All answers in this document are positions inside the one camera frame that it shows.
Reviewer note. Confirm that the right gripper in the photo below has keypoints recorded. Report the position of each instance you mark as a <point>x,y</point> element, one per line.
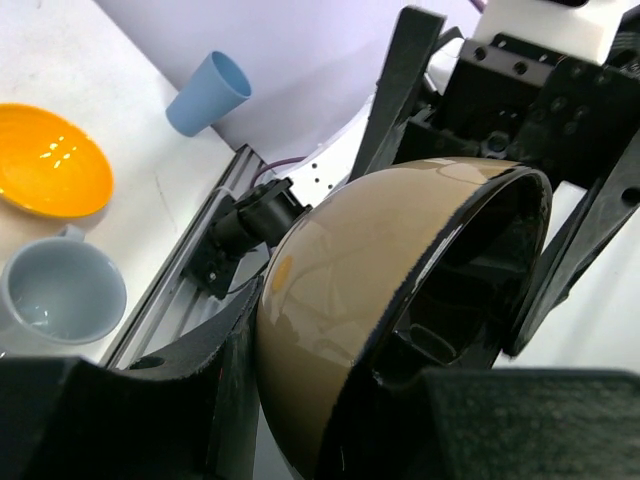
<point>508,99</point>

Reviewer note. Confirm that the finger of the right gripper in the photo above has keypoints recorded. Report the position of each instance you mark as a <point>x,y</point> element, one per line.
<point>591,226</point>

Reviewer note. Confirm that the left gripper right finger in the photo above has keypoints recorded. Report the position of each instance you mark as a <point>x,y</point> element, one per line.
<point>499,424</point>

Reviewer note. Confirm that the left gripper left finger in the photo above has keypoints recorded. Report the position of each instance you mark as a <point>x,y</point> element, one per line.
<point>186,411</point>

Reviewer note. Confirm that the brown and black bowl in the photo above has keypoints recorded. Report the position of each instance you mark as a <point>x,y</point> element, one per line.
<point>425,263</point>

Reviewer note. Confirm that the grey ceramic cup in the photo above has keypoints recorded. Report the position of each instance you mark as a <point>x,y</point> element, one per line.
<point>61,289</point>

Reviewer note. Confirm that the orange bowl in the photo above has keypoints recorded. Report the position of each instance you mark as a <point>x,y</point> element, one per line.
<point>49,166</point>

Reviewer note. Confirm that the blue plastic cup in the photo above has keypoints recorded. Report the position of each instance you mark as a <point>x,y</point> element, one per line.
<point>217,87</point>

